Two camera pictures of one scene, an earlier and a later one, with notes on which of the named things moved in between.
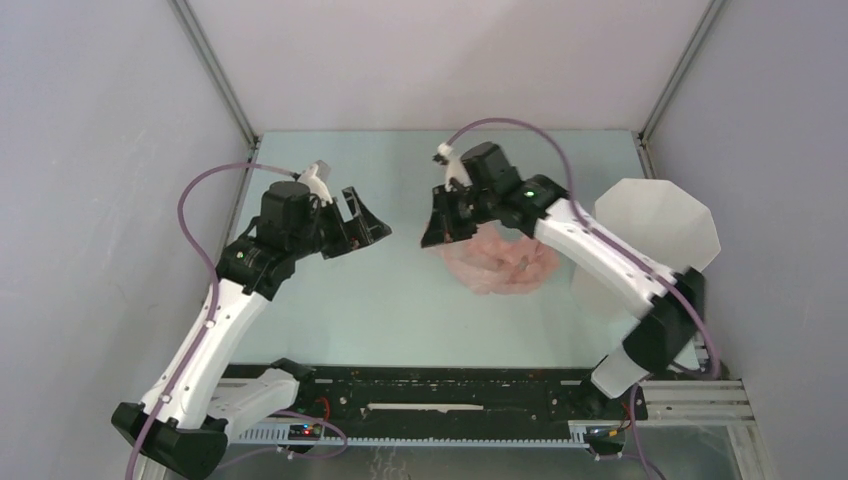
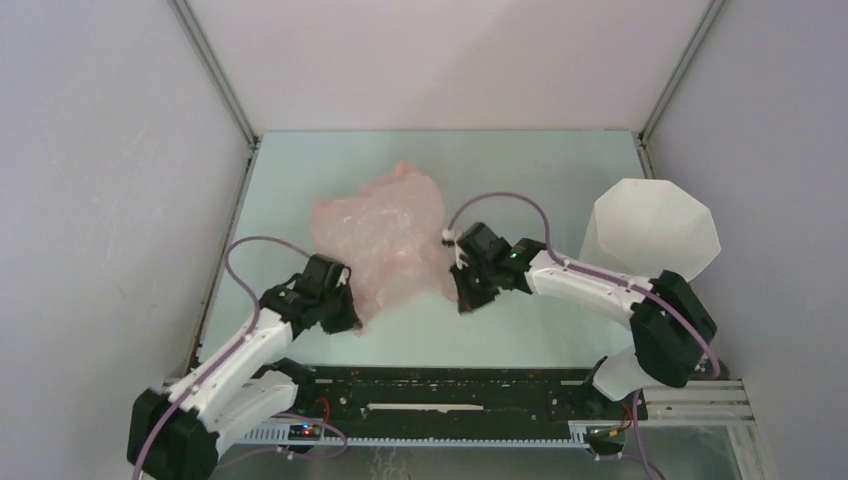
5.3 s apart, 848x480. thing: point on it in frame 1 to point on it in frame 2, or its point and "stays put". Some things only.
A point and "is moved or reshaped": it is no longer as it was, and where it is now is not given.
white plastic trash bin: x=659 y=220 stays put
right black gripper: x=443 y=226 to x=469 y=299
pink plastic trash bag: x=500 y=258 is moved or reshaped
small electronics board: x=306 y=432 stays put
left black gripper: x=363 y=229 to x=347 y=317
